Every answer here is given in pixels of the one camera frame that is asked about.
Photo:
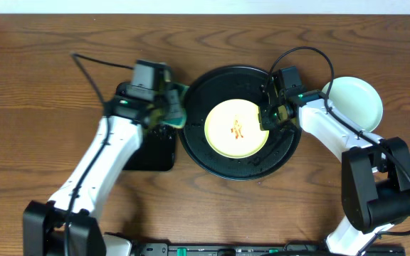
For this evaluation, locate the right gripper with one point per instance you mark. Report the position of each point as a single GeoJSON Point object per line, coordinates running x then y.
{"type": "Point", "coordinates": [265, 124]}

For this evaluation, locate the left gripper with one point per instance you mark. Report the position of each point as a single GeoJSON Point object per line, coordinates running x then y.
{"type": "Point", "coordinates": [171, 105]}

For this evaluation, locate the green yellow sponge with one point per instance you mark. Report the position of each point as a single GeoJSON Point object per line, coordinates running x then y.
{"type": "Point", "coordinates": [175, 115]}

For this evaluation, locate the yellow plate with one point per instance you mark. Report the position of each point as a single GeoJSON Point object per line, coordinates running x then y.
{"type": "Point", "coordinates": [232, 129]}

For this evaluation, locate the light green plate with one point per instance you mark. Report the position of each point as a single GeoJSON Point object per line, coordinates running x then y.
{"type": "Point", "coordinates": [356, 100]}

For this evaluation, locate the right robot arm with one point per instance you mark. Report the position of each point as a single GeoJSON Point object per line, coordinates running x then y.
{"type": "Point", "coordinates": [375, 171]}

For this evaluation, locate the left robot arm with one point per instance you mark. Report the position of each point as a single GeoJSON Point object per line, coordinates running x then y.
{"type": "Point", "coordinates": [67, 224]}

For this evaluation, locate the black rectangular tray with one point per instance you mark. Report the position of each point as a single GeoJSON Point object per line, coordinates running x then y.
{"type": "Point", "coordinates": [137, 151]}

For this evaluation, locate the black round tray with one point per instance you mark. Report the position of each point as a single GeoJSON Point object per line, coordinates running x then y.
{"type": "Point", "coordinates": [227, 83]}

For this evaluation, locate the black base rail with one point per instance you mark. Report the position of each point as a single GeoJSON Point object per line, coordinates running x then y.
{"type": "Point", "coordinates": [163, 249]}

